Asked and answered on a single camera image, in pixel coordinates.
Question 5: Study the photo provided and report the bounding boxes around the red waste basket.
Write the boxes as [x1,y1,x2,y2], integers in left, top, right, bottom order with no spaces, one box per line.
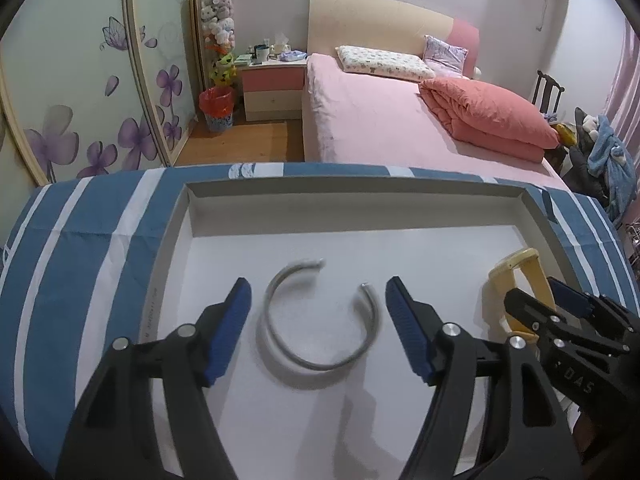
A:
[198,86,234,133]

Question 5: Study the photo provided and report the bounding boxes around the silver cuff bracelet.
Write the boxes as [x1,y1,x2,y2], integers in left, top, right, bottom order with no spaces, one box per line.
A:
[255,257,383,373]

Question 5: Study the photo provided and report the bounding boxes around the pink beige nightstand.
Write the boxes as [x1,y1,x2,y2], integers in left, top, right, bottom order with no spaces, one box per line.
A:
[239,60,307,122]

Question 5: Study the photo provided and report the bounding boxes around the blue white striped cloth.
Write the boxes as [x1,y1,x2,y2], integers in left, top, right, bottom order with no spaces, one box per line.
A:
[0,162,637,480]

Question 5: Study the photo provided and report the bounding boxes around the floral sliding wardrobe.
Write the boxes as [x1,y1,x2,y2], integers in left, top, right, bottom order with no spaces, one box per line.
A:
[0,0,206,201]

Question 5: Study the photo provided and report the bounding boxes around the blue clothing pile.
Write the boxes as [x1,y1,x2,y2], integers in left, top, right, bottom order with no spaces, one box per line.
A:
[565,107,638,226]

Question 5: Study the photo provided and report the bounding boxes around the folded salmon duvet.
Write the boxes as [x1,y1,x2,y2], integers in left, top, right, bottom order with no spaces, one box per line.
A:
[419,77,560,164]

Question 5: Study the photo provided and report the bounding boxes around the dark wooden chair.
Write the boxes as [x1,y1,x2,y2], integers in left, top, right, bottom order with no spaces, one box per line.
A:
[532,70,565,114]

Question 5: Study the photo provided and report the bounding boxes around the purple patterned pillow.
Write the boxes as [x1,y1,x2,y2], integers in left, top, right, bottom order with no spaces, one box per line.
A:
[423,35,469,77]

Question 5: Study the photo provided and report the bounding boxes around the grey shallow tray box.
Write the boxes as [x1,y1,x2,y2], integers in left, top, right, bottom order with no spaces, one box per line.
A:
[145,180,576,479]

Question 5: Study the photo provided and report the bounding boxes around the pink curtain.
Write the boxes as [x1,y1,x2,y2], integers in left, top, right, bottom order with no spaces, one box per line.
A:
[604,21,639,143]

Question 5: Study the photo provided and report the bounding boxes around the beige pink headboard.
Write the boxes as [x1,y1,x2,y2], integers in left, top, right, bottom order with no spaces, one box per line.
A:
[307,0,482,78]

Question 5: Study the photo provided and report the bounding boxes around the plush toy tower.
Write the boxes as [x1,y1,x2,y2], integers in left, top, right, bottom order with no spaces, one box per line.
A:
[200,0,235,87]

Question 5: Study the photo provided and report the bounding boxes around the pink bed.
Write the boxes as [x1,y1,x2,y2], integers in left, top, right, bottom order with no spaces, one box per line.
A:
[302,53,567,191]

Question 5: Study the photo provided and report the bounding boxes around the white patterned pillow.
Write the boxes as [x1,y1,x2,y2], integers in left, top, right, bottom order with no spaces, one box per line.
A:
[335,46,436,82]

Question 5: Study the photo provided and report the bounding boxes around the yellow bangle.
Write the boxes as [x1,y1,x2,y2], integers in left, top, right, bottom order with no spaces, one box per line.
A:
[488,248,556,344]

